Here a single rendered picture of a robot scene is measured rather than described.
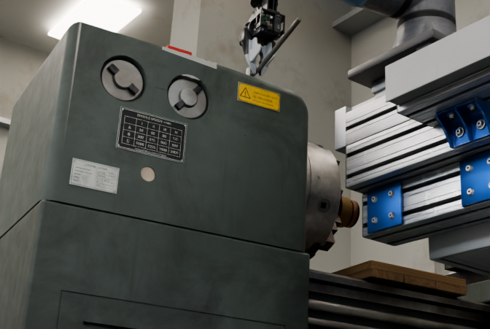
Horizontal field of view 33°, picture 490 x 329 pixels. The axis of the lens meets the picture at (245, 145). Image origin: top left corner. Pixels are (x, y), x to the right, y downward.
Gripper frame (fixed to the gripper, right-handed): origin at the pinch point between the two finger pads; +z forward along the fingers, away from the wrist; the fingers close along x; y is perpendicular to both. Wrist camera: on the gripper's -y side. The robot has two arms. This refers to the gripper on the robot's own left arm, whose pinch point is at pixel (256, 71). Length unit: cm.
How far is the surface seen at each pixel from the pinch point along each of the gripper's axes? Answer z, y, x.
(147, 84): 19.3, 14.1, -33.3
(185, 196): 41.9, 14.1, -22.4
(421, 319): 56, 4, 47
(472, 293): 45, -2, 70
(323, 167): 22.5, 3.2, 18.4
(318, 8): -340, -422, 289
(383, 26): -316, -383, 339
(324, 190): 28.6, 3.7, 18.6
